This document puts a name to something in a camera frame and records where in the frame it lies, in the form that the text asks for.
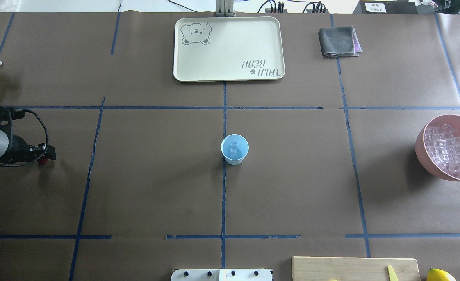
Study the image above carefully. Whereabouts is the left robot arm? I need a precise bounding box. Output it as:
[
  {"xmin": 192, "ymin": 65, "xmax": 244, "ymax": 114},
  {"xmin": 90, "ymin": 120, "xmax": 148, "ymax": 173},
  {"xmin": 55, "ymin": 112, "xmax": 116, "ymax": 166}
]
[{"xmin": 0, "ymin": 106, "xmax": 57, "ymax": 167}]

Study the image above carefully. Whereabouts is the yellow plastic knife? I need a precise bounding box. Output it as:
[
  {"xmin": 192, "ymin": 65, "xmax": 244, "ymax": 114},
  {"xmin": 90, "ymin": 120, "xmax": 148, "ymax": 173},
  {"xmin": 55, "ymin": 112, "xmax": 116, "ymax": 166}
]
[{"xmin": 387, "ymin": 265, "xmax": 398, "ymax": 281}]

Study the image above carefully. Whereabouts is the clear ice cubes pile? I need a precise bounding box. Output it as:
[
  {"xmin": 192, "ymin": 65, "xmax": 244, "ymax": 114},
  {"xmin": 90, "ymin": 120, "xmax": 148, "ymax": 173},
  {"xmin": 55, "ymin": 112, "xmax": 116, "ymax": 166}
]
[{"xmin": 424, "ymin": 124, "xmax": 460, "ymax": 178}]

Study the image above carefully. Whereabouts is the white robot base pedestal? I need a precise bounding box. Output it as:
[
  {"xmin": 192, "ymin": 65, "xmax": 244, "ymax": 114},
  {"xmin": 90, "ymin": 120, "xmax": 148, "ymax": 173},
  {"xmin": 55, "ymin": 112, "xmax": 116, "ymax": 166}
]
[{"xmin": 171, "ymin": 268, "xmax": 274, "ymax": 281}]

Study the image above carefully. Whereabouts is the cream bear tray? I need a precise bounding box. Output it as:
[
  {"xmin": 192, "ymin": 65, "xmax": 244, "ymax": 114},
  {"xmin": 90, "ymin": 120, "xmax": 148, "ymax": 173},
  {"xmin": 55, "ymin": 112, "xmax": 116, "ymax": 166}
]
[{"xmin": 173, "ymin": 16, "xmax": 285, "ymax": 82}]

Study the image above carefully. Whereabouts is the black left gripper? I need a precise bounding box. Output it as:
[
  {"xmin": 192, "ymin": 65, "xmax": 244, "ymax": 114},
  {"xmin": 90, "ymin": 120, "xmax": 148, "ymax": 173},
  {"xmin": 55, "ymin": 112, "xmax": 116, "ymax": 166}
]
[{"xmin": 0, "ymin": 106, "xmax": 57, "ymax": 165}]

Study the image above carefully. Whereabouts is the wooden cutting board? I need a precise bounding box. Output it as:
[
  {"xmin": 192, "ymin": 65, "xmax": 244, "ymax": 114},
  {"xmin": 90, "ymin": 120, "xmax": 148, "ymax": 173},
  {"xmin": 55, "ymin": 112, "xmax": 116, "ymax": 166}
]
[{"xmin": 291, "ymin": 256, "xmax": 421, "ymax": 281}]

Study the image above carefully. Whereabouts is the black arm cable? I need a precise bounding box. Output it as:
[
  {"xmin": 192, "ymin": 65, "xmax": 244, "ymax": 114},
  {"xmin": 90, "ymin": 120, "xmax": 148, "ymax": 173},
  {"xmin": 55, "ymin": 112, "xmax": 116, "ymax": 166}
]
[{"xmin": 0, "ymin": 109, "xmax": 50, "ymax": 167}]

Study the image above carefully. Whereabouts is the yellow lemon left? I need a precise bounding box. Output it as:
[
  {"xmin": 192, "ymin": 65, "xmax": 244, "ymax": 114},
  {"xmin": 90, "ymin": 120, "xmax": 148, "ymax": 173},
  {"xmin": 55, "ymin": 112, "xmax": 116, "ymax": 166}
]
[{"xmin": 426, "ymin": 267, "xmax": 456, "ymax": 281}]

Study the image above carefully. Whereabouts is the pink bowl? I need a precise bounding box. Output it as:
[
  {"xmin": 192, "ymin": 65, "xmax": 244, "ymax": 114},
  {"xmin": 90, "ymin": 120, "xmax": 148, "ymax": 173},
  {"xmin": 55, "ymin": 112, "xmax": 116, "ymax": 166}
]
[{"xmin": 415, "ymin": 114, "xmax": 460, "ymax": 181}]

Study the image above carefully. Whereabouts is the grey folded cloth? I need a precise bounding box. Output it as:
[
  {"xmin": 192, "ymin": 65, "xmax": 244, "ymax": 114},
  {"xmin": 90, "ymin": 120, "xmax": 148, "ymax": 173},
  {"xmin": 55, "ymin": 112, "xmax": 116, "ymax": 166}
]
[{"xmin": 319, "ymin": 26, "xmax": 363, "ymax": 58}]

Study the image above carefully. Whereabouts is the light blue cup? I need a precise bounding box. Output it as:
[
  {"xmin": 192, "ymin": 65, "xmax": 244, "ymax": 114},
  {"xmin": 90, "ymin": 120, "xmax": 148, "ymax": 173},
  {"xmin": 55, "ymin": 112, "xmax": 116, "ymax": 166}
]
[{"xmin": 220, "ymin": 135, "xmax": 249, "ymax": 165}]

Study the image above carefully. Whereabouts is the clear ice cube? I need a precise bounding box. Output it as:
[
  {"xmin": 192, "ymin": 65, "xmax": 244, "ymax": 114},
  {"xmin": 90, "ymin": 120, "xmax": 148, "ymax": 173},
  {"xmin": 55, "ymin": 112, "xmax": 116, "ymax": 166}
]
[{"xmin": 229, "ymin": 142, "xmax": 239, "ymax": 158}]

